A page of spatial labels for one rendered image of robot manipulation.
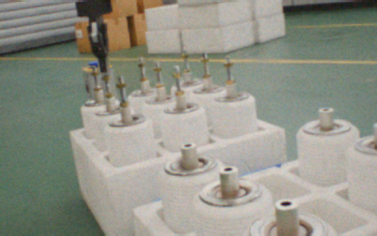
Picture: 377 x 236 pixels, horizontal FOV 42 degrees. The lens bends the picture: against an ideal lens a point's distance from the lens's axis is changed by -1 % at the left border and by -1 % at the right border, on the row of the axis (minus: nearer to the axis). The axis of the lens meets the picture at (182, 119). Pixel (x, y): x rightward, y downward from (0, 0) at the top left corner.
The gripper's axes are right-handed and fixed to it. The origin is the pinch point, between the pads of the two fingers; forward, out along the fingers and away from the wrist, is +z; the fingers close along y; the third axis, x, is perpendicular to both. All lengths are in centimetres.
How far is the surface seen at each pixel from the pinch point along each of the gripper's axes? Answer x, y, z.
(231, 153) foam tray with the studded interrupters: 24.3, 11.8, 19.2
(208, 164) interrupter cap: 18.3, 42.0, 9.5
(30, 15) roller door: -159, -523, -3
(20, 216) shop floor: -28.0, -6.9, 35.5
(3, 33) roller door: -187, -494, 13
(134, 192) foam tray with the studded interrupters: 4.6, 19.4, 21.8
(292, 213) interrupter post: 25, 64, 7
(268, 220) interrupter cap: 23, 61, 9
